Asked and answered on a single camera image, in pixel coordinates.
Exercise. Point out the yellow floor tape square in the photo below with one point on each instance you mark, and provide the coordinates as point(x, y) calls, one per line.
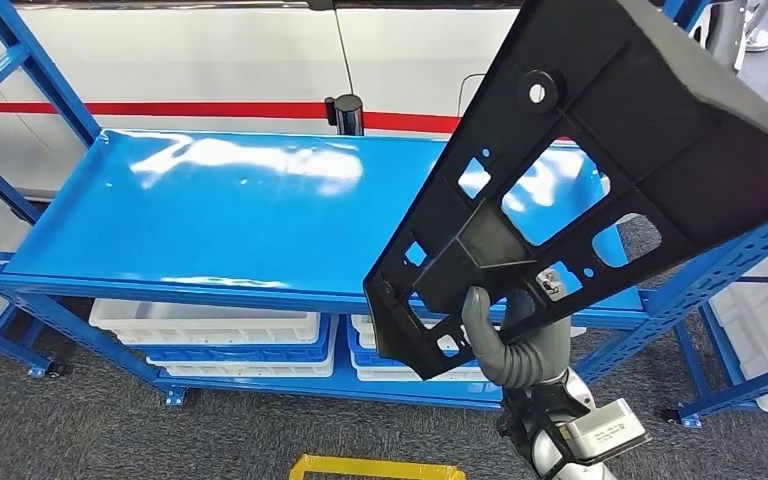
point(357, 466)

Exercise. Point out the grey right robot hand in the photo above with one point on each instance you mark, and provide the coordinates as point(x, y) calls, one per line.
point(530, 358)

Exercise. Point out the blue plastic crate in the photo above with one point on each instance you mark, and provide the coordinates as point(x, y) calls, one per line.
point(238, 353)
point(384, 361)

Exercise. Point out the black stanchion post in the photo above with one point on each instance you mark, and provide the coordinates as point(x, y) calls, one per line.
point(349, 116)

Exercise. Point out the blue metal shelf rack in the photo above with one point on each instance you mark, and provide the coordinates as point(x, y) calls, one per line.
point(722, 397)
point(225, 212)

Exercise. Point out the black plastic plate bracket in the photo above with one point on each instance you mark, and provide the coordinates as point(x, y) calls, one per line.
point(656, 132)

